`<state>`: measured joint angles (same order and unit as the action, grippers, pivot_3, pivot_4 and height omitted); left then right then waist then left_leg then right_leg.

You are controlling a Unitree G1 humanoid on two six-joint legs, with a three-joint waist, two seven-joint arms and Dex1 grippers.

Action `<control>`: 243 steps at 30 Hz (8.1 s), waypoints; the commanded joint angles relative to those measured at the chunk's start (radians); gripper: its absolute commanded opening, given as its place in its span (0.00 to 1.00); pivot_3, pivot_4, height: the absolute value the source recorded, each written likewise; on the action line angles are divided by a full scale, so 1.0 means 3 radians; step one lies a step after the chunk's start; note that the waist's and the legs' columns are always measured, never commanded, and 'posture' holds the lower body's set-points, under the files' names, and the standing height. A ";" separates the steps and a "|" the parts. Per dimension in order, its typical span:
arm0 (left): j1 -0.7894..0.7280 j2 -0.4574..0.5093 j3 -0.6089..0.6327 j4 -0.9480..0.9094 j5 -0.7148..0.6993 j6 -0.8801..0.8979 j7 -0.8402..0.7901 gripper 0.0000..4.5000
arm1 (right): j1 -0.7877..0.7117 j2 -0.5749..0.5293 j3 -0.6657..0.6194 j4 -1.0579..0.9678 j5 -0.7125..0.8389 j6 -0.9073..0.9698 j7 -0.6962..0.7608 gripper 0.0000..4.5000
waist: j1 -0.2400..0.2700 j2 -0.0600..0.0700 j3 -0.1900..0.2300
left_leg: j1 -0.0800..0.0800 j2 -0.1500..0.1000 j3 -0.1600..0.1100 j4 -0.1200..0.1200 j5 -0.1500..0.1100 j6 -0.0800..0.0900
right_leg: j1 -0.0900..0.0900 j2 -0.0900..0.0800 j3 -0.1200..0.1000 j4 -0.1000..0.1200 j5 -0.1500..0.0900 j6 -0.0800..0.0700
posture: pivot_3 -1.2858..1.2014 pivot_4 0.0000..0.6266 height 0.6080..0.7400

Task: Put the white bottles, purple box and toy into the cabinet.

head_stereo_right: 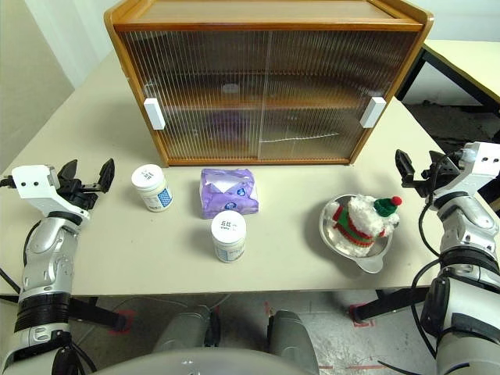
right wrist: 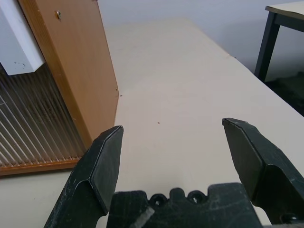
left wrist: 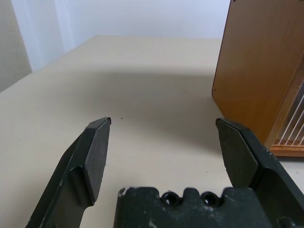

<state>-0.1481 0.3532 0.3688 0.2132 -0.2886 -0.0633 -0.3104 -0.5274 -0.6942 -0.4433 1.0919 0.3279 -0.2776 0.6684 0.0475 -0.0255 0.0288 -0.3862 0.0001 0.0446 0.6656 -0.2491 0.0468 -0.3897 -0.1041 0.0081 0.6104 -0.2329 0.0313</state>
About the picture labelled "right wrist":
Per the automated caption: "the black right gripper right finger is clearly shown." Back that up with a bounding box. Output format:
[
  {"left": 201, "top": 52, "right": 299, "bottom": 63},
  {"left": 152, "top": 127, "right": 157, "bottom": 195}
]
[{"left": 222, "top": 117, "right": 304, "bottom": 225}]

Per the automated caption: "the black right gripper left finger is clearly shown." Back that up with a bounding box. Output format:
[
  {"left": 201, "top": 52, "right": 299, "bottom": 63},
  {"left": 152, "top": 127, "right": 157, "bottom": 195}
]
[{"left": 43, "top": 125, "right": 124, "bottom": 228}]

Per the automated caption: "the ribbed clear sliding door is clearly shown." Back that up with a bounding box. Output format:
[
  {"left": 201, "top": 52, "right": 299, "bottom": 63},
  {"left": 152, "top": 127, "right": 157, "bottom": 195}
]
[{"left": 0, "top": 64, "right": 87, "bottom": 168}]

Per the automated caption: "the white door handle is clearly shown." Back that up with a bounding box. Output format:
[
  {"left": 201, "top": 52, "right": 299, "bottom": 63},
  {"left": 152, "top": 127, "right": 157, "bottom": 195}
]
[{"left": 0, "top": 0, "right": 46, "bottom": 76}]

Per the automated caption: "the wooden cabinet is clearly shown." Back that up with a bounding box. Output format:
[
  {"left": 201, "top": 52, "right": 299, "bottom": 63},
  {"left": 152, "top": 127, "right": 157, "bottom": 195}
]
[{"left": 0, "top": 0, "right": 119, "bottom": 177}]

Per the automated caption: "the side table with dark legs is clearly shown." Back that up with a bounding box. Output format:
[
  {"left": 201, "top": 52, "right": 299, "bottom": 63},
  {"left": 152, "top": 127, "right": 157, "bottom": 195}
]
[{"left": 254, "top": 5, "right": 304, "bottom": 83}]

